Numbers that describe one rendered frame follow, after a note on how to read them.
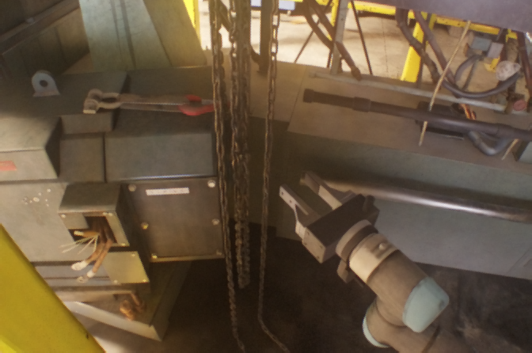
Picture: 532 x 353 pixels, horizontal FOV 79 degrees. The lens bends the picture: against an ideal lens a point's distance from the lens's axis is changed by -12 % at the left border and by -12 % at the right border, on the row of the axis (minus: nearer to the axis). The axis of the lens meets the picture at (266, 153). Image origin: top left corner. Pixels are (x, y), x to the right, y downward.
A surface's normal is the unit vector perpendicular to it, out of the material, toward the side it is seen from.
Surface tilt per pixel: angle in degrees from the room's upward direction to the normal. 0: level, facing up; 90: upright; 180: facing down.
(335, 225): 0
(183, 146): 45
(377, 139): 0
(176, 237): 90
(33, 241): 90
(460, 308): 0
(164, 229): 90
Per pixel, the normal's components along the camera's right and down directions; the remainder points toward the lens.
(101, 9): -0.22, 0.64
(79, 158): 0.11, -0.06
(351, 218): 0.04, -0.75
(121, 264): 0.11, 0.66
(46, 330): 0.97, 0.18
